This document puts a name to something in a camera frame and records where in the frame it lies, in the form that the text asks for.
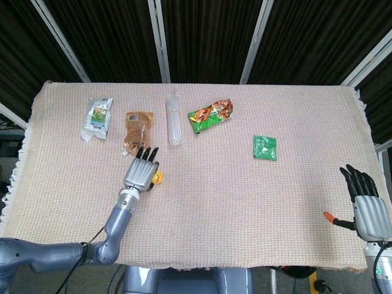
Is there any clear plastic bottle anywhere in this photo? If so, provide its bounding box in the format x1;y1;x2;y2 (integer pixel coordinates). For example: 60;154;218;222
165;88;183;150

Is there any silver aluminium frame post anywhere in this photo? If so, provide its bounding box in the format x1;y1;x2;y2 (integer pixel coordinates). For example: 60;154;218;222
29;0;91;83
0;102;29;130
239;0;276;85
147;0;172;84
340;30;392;87

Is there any yellow black floor plug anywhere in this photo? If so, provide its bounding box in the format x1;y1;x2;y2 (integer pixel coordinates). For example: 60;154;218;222
308;270;333;294

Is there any green orange snack bag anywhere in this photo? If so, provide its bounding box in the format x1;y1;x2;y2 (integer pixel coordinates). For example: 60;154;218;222
187;98;235;135

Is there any beige woven tablecloth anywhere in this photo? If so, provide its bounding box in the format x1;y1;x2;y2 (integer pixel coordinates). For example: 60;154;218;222
0;80;390;274

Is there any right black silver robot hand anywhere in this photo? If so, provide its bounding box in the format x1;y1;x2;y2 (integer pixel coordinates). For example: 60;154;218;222
323;164;392;243

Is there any brown spouted liquid pouch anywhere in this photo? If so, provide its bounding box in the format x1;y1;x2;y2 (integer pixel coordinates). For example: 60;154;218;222
121;111;154;157

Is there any white green drink pouch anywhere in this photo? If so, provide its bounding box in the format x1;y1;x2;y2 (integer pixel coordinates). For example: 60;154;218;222
80;97;114;142

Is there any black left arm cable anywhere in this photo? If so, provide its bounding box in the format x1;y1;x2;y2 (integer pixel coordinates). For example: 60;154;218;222
56;225;105;294

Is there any green square packet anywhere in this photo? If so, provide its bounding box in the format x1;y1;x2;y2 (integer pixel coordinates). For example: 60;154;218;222
252;135;279;161

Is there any grey robot torso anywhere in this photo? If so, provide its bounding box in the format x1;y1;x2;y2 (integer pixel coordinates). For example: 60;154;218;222
121;265;255;294

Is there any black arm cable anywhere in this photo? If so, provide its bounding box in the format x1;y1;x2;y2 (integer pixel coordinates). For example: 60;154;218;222
56;225;105;294
371;241;392;294

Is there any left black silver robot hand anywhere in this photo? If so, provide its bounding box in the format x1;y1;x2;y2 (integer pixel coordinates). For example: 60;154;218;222
122;146;161;194

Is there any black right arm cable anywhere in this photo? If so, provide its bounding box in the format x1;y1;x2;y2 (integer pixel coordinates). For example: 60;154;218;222
371;241;392;294

